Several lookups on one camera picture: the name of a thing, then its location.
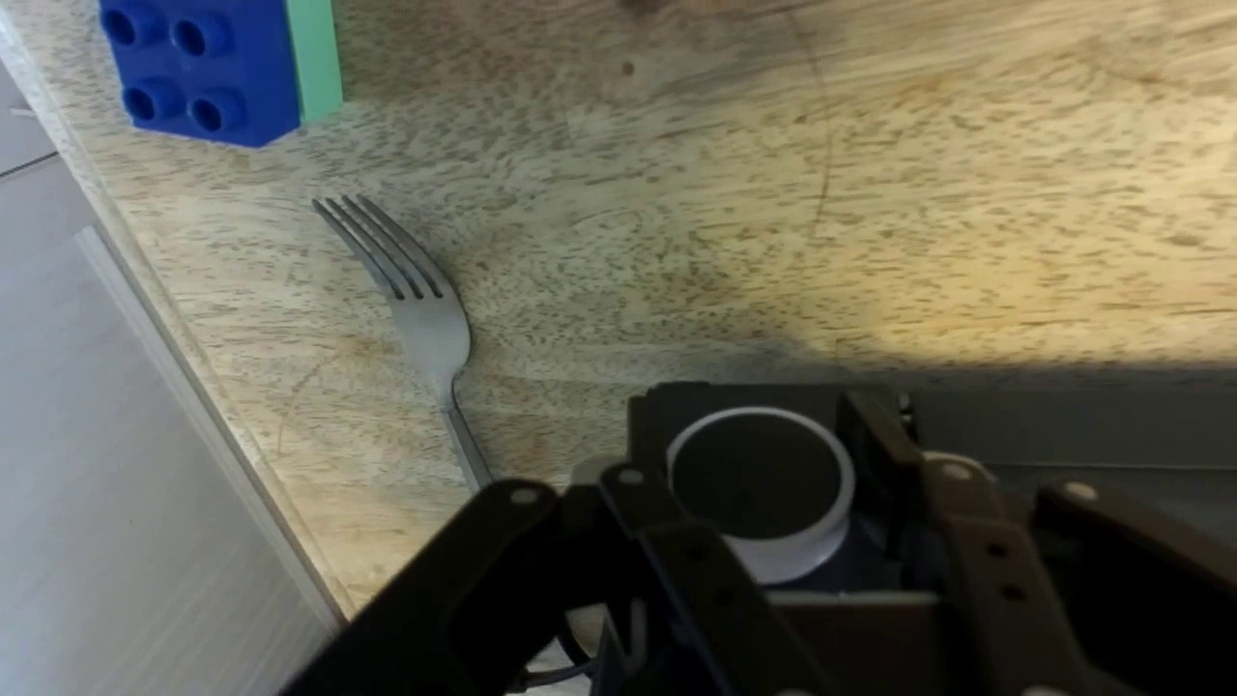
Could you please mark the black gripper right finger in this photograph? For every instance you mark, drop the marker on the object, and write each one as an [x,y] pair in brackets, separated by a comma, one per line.
[951,515]

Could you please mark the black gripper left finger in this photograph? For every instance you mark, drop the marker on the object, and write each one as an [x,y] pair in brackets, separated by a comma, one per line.
[642,545]

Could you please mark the white black toaster oven knob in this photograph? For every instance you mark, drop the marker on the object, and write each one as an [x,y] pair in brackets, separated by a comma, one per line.
[761,487]

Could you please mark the black toaster oven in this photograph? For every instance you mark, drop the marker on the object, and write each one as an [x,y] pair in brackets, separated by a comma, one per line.
[1084,426]

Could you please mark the silver metal fork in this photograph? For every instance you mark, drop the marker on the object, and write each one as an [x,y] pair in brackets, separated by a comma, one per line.
[432,324]

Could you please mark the white door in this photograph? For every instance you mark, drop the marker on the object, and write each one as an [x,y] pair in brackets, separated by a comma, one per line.
[78,515]

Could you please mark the blue green toy brick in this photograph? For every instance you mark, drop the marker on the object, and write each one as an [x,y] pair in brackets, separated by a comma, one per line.
[205,64]

